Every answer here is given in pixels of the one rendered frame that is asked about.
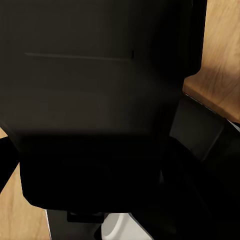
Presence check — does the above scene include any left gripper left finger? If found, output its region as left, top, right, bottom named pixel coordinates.
left=0, top=136, right=20, bottom=193

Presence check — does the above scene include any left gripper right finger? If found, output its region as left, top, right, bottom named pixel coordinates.
left=160, top=136, right=240, bottom=240

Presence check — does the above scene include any digital camera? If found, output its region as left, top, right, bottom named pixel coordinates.
left=0, top=0, right=208, bottom=224

